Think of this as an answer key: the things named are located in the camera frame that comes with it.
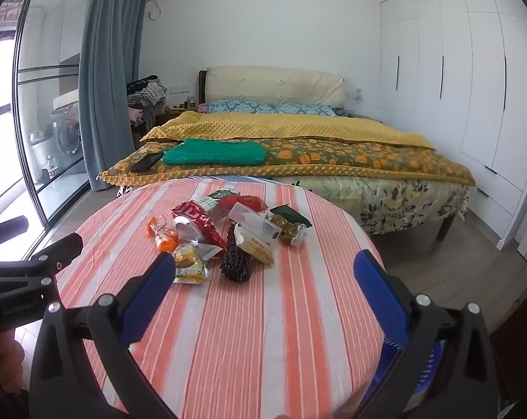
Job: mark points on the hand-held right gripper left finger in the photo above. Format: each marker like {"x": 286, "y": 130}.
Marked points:
{"x": 147, "y": 297}

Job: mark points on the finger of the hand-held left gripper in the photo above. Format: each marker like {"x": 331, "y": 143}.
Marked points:
{"x": 58, "y": 251}
{"x": 10, "y": 231}

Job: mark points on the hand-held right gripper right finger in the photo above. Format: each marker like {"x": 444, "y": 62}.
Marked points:
{"x": 381, "y": 297}

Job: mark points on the yellow snack packet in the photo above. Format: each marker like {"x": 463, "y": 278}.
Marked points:
{"x": 189, "y": 264}

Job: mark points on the orange snack wrapper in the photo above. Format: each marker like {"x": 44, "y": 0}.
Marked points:
{"x": 165, "y": 240}

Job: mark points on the blue plastic waste basket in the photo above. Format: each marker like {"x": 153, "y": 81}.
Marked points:
{"x": 425, "y": 371}

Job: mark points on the red drink can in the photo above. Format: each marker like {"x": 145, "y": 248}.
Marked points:
{"x": 198, "y": 222}

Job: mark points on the black foam net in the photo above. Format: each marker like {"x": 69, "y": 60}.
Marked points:
{"x": 235, "y": 266}

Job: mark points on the green and white snack packet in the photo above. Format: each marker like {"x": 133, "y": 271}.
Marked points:
{"x": 294, "y": 233}

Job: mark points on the green and white carton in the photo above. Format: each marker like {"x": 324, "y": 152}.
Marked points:
{"x": 217, "y": 207}

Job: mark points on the yellow biscuit packet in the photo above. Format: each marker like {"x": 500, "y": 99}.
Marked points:
{"x": 257, "y": 248}

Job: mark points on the dark green packet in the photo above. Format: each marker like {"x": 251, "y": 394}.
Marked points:
{"x": 289, "y": 214}

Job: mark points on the clear plastic box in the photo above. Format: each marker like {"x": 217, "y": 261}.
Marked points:
{"x": 259, "y": 225}

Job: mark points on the red packet with gold print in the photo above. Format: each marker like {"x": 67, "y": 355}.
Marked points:
{"x": 248, "y": 203}

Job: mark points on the person's left hand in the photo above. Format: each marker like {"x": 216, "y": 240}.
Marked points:
{"x": 1, "y": 358}

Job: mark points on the floral bed sheet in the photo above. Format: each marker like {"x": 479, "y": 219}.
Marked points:
{"x": 399, "y": 205}

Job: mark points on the bed with yellow blanket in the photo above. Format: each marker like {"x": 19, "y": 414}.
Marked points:
{"x": 445, "y": 227}

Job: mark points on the orange striped tablecloth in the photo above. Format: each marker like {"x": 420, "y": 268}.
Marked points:
{"x": 246, "y": 336}

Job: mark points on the grey washing machine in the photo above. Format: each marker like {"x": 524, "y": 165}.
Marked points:
{"x": 67, "y": 133}

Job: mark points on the black phone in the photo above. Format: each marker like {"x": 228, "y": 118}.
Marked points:
{"x": 146, "y": 162}

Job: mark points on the glass sliding door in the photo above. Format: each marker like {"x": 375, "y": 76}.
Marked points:
{"x": 45, "y": 96}

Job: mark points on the bed with floral covers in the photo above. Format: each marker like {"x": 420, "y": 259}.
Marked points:
{"x": 333, "y": 157}

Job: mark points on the green folded cloth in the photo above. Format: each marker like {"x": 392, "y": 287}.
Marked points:
{"x": 215, "y": 152}

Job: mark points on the wooden nightstand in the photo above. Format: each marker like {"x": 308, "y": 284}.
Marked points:
{"x": 169, "y": 118}

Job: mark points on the pile of clothes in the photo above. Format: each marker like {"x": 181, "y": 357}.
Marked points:
{"x": 145, "y": 94}

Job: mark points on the grey blue curtain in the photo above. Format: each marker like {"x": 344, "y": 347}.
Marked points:
{"x": 108, "y": 74}

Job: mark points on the blue patterned pillow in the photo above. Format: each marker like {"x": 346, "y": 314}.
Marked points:
{"x": 239, "y": 107}
{"x": 305, "y": 110}

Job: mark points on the white wardrobe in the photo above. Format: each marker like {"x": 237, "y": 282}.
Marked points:
{"x": 464, "y": 96}

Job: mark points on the cream padded headboard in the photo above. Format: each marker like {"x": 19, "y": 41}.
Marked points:
{"x": 272, "y": 85}

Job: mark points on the white wall switch panel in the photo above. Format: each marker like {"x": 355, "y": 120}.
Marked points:
{"x": 181, "y": 89}

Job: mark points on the white wall socket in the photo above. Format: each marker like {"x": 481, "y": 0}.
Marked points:
{"x": 354, "y": 94}

